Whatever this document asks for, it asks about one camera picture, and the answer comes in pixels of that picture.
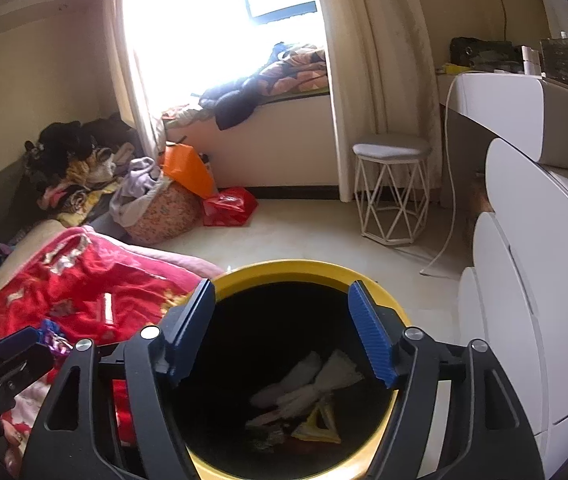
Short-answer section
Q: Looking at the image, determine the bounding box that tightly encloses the yellow snack wrapper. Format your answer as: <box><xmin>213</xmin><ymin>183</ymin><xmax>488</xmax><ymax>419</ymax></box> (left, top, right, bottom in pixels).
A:
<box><xmin>291</xmin><ymin>397</ymin><xmax>342</xmax><ymax>445</ymax></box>

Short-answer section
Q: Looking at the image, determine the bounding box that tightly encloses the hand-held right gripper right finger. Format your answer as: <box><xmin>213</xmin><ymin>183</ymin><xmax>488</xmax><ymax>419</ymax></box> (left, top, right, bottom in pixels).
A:
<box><xmin>348</xmin><ymin>280</ymin><xmax>547</xmax><ymax>480</ymax></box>

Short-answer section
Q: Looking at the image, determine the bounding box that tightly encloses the purple wrapper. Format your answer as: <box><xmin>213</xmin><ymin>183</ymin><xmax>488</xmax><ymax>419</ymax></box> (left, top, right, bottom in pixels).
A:
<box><xmin>39</xmin><ymin>320</ymin><xmax>72</xmax><ymax>358</ymax></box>

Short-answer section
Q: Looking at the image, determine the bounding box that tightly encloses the pale lilac garment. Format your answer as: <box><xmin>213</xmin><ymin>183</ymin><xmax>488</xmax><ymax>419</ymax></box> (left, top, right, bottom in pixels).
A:
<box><xmin>109</xmin><ymin>156</ymin><xmax>165</xmax><ymax>226</ymax></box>

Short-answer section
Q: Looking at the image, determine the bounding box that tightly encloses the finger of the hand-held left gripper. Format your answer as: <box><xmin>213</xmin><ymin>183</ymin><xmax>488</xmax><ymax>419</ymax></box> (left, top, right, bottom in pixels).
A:
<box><xmin>0</xmin><ymin>344</ymin><xmax>55</xmax><ymax>401</ymax></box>
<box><xmin>0</xmin><ymin>326</ymin><xmax>44</xmax><ymax>368</ymax></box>

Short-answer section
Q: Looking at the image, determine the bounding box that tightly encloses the orange plastic bag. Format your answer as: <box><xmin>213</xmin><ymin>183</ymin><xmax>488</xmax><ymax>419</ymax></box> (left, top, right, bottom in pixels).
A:
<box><xmin>159</xmin><ymin>142</ymin><xmax>217</xmax><ymax>200</ymax></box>

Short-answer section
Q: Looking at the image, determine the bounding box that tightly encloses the yellow trash bin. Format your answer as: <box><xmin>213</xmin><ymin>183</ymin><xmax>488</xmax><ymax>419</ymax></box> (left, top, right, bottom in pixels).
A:
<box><xmin>184</xmin><ymin>259</ymin><xmax>412</xmax><ymax>480</ymax></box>

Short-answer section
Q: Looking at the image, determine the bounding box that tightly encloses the white window seat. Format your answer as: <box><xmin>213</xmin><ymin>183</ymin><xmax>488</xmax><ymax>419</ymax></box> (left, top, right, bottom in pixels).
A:
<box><xmin>164</xmin><ymin>92</ymin><xmax>342</xmax><ymax>201</ymax></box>

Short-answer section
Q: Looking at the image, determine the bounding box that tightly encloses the white scalloped drawer cabinet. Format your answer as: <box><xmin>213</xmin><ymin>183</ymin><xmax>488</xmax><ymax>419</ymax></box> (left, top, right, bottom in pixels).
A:
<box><xmin>456</xmin><ymin>137</ymin><xmax>568</xmax><ymax>480</ymax></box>

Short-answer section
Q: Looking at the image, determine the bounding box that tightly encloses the dark puffer jacket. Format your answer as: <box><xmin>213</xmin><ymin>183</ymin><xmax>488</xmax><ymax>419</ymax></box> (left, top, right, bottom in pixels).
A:
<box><xmin>199</xmin><ymin>42</ymin><xmax>285</xmax><ymax>131</ymax></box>

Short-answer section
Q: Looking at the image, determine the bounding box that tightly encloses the cream sheer curtain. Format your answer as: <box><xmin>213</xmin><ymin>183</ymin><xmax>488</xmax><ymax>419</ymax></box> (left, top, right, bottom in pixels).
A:
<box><xmin>101</xmin><ymin>0</ymin><xmax>167</xmax><ymax>161</ymax></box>

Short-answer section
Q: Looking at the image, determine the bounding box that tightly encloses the dark framed window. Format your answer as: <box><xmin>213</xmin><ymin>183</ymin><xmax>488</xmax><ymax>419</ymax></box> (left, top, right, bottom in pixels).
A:
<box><xmin>124</xmin><ymin>0</ymin><xmax>319</xmax><ymax>106</ymax></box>

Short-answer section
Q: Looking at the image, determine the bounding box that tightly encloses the cream thick curtain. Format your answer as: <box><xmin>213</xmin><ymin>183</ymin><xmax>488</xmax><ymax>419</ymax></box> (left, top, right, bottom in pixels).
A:
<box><xmin>311</xmin><ymin>0</ymin><xmax>439</xmax><ymax>206</ymax></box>

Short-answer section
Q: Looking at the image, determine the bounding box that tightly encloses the black bag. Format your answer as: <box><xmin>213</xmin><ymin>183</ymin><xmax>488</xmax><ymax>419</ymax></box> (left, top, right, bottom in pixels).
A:
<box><xmin>450</xmin><ymin>37</ymin><xmax>519</xmax><ymax>73</ymax></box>

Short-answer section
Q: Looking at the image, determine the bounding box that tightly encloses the white vanity table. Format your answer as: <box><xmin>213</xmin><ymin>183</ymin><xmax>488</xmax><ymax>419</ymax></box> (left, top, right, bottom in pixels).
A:
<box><xmin>436</xmin><ymin>71</ymin><xmax>568</xmax><ymax>176</ymax></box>

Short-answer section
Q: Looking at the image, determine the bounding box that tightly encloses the red plastic bag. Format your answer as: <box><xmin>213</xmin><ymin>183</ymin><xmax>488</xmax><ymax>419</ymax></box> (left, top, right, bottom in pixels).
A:
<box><xmin>201</xmin><ymin>186</ymin><xmax>259</xmax><ymax>227</ymax></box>

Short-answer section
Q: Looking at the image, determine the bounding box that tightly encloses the floral laundry basket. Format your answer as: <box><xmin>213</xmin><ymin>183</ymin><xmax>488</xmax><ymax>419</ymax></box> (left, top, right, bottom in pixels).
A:
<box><xmin>124</xmin><ymin>180</ymin><xmax>203</xmax><ymax>247</ymax></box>

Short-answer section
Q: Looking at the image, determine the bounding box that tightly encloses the white tissue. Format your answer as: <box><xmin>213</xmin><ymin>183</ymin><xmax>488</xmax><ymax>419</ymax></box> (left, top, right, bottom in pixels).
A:
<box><xmin>284</xmin><ymin>351</ymin><xmax>322</xmax><ymax>386</ymax></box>

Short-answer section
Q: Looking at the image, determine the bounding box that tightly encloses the pile of clothes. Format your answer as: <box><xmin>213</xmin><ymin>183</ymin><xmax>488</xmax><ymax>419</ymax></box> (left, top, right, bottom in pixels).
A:
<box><xmin>24</xmin><ymin>112</ymin><xmax>140</xmax><ymax>228</ymax></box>

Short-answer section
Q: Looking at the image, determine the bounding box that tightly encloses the orange patterned quilt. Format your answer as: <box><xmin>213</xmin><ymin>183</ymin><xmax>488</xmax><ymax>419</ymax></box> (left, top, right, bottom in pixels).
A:
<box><xmin>259</xmin><ymin>44</ymin><xmax>329</xmax><ymax>96</ymax></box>

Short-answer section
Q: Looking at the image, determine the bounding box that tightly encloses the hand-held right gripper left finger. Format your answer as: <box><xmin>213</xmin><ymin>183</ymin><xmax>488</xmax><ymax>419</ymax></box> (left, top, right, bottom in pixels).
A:
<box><xmin>21</xmin><ymin>278</ymin><xmax>216</xmax><ymax>480</ymax></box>

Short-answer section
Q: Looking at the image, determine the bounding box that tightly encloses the white wire stool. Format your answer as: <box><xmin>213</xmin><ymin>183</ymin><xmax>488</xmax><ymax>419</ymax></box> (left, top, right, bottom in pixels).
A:
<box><xmin>353</xmin><ymin>132</ymin><xmax>432</xmax><ymax>247</ymax></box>

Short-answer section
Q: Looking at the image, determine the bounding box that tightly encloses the red floral blanket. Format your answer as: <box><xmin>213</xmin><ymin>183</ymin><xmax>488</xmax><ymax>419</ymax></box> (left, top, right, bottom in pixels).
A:
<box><xmin>0</xmin><ymin>226</ymin><xmax>225</xmax><ymax>480</ymax></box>

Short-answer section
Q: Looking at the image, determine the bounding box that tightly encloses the white foam fruit net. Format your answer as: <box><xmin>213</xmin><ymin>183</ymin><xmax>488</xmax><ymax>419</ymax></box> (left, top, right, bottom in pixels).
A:
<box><xmin>250</xmin><ymin>349</ymin><xmax>365</xmax><ymax>418</ymax></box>

